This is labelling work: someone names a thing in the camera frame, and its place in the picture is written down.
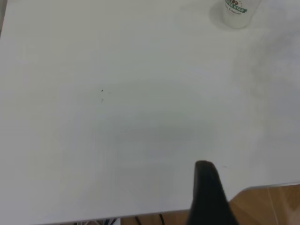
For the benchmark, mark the white paper coffee cup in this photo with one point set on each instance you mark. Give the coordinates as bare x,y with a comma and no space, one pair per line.
236,18

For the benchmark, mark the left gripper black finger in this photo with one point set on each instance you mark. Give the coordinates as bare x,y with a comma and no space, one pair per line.
207,199

